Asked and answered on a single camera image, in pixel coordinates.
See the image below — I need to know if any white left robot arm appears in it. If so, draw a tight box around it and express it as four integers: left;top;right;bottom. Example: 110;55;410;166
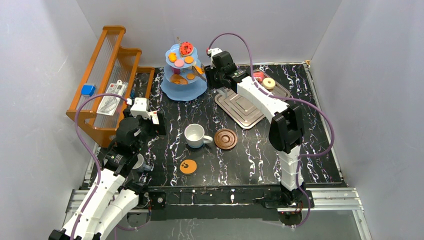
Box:
48;111;167;240

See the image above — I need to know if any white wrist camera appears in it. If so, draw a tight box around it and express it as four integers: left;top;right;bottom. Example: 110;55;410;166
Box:
206;47;223;69
130;97;151;120

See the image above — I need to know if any orange round coaster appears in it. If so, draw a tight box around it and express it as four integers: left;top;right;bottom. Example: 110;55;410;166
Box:
179;159;198;175

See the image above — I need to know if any orange fish-shaped cookie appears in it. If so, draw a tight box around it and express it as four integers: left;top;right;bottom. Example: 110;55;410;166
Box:
168;52;178;63

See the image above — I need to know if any round orange cookie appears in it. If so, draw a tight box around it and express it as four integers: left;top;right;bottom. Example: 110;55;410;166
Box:
183;56;195;65
186;73;196;81

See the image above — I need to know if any silver metal tray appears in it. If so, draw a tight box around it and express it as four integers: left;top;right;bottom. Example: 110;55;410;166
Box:
214;69;291;130

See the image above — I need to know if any orange wooden tiered rack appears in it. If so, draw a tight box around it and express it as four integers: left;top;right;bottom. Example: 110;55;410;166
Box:
66;25;155;147

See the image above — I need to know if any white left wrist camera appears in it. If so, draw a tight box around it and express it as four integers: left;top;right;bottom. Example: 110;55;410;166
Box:
130;97;151;120

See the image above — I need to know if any pink round macaron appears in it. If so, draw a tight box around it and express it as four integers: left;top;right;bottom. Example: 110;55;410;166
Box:
173;59;185;69

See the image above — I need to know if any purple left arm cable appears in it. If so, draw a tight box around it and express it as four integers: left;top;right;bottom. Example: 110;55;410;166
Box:
69;93;132;240

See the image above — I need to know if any blue three-tier cake stand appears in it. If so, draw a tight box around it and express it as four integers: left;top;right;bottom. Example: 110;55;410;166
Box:
160;37;208;102

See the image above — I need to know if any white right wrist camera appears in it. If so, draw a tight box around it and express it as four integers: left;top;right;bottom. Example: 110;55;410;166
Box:
206;47;223;69

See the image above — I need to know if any brown croissant pastry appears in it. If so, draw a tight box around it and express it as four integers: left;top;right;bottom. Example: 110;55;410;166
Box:
169;74;188;85

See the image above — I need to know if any magenta pink roll cake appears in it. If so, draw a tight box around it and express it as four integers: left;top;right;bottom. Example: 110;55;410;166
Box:
173;68;181;75

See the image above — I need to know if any clear ruler set package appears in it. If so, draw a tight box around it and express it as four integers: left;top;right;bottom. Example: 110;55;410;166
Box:
96;79;128;116

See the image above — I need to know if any white ceramic mug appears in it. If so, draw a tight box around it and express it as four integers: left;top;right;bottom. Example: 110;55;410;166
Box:
184;124;214;149

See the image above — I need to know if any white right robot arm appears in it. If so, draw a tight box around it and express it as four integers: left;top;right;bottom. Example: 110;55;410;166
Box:
204;48;305;207

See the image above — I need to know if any blue eraser block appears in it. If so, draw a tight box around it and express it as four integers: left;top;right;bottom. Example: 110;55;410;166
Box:
80;84;96;97

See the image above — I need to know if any brown wooden saucer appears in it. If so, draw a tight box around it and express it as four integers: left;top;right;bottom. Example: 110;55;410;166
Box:
213;128;238;150

